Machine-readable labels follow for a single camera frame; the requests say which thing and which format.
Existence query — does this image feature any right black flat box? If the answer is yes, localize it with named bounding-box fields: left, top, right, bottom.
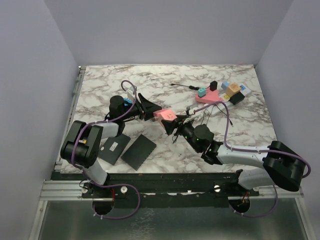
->
left=121, top=134, right=157, bottom=171

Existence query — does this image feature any teal charger plug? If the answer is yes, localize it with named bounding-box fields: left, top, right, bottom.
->
left=197, top=87, right=207, bottom=98

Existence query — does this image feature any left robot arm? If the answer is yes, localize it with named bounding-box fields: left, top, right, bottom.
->
left=60, top=93, right=162, bottom=198

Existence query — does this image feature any small black charger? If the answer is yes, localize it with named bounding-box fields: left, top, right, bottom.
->
left=209, top=80, right=218, bottom=92

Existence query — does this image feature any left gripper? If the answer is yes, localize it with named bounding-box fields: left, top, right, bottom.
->
left=120, top=93, right=162, bottom=121

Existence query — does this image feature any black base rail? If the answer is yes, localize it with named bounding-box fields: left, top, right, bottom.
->
left=49, top=171, right=291, bottom=209

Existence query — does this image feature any purple cable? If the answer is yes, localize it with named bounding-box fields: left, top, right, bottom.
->
left=71, top=80, right=142, bottom=221
left=186, top=101, right=312, bottom=218

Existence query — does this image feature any orange tan plug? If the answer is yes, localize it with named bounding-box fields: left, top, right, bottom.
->
left=225, top=83, right=241, bottom=98

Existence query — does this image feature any blue plug adapter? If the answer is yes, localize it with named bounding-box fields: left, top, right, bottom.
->
left=123, top=98, right=132, bottom=108

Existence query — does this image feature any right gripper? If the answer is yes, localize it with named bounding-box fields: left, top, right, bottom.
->
left=162, top=114, right=200, bottom=153

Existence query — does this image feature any thin black cable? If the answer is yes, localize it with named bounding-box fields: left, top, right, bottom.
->
left=171, top=103, right=235, bottom=145

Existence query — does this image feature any black flat box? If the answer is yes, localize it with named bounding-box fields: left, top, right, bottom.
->
left=121, top=134, right=157, bottom=171
left=98, top=134, right=131, bottom=166

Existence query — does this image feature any black screwdriver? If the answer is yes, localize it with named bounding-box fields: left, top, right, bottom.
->
left=170, top=83, right=200, bottom=91

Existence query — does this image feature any white power strip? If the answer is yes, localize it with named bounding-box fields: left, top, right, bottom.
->
left=206, top=84, right=251, bottom=107

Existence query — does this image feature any pink triangular power strip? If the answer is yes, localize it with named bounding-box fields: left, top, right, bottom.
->
left=194, top=90, right=220, bottom=104

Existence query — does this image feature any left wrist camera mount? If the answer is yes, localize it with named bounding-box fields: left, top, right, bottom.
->
left=126, top=86, right=136, bottom=102

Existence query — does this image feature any pink square plug adapter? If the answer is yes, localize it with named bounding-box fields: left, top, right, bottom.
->
left=152, top=109, right=163, bottom=122

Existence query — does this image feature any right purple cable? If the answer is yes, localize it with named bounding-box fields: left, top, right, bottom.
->
left=186, top=101, right=312, bottom=218

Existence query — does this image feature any left black flat box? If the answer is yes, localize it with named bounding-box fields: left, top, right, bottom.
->
left=98, top=134, right=131, bottom=166

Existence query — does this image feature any large black adapter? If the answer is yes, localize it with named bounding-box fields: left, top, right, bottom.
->
left=229, top=92, right=245, bottom=105

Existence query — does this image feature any pink cube socket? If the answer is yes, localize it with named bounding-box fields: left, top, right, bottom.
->
left=159, top=109, right=177, bottom=121

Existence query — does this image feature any light blue plug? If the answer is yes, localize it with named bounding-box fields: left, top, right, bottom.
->
left=221, top=81, right=230, bottom=91

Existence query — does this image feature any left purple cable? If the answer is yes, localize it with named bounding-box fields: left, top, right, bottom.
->
left=71, top=80, right=142, bottom=221

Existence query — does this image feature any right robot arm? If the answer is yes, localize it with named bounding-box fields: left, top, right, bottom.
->
left=160, top=115, right=307, bottom=196

